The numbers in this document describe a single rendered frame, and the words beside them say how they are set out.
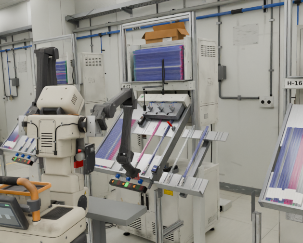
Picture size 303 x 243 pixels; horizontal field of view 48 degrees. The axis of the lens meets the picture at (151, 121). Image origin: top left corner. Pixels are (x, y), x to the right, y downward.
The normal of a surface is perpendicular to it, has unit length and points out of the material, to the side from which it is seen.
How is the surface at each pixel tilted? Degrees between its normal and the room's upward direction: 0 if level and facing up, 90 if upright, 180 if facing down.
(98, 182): 90
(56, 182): 82
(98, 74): 90
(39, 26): 90
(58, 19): 90
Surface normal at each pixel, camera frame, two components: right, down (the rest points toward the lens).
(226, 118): -0.62, 0.11
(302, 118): -0.47, -0.62
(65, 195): -0.33, -0.01
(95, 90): 0.77, 0.05
